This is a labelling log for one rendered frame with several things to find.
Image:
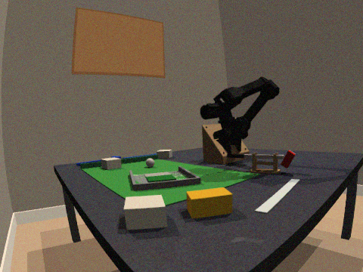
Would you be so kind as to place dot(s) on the white flat strip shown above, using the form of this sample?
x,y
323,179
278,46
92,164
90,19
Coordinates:
x,y
274,200

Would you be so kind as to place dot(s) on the green flat mat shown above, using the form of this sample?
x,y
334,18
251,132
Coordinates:
x,y
118,180

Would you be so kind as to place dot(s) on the grey ball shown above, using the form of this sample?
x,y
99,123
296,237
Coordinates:
x,y
150,162

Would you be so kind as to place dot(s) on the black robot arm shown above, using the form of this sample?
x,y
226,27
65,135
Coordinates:
x,y
233,96

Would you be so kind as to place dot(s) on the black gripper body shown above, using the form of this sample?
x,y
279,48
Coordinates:
x,y
226,131

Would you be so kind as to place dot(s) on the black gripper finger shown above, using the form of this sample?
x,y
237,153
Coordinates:
x,y
237,141
225,143

